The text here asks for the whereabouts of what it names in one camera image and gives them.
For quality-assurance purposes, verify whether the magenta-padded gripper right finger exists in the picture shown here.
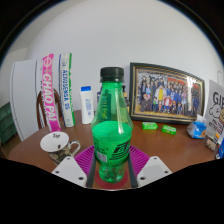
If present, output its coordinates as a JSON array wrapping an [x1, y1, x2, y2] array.
[[127, 144, 173, 188]]

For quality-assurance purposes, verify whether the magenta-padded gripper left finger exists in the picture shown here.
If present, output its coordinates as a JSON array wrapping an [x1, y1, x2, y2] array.
[[51, 144, 98, 189]]

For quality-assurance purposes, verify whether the green plastic drink bottle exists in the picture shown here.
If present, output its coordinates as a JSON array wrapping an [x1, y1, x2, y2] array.
[[90, 67, 134, 184]]

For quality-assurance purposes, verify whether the white patterned ceramic cup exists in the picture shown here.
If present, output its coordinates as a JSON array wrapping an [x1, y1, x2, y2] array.
[[39, 131, 82, 166]]

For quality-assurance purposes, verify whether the flat round red coaster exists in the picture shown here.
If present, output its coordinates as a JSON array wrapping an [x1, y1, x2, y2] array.
[[94, 169, 129, 190]]

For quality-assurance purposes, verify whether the small patterned box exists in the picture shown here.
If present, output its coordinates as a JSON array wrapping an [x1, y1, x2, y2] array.
[[204, 134, 218, 152]]

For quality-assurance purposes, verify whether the white bottle with blue cap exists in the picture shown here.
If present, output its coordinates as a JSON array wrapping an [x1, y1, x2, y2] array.
[[79, 85, 95, 125]]

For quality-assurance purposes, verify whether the brown wooden chair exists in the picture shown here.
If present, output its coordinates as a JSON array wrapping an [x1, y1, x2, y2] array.
[[35, 88, 64, 131]]

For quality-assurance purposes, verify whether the pink shuttlecock tube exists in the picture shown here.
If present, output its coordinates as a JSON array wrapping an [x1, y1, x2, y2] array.
[[41, 53, 63, 133]]

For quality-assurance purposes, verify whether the framed group photo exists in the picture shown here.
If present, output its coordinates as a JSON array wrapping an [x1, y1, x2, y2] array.
[[128, 61, 206, 126]]

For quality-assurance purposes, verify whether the white and green shuttlecock tube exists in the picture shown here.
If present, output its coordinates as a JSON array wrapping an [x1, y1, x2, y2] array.
[[58, 52, 76, 128]]

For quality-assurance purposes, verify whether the white paper gift bag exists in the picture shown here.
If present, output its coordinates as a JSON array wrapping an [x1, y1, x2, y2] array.
[[203, 79, 224, 148]]

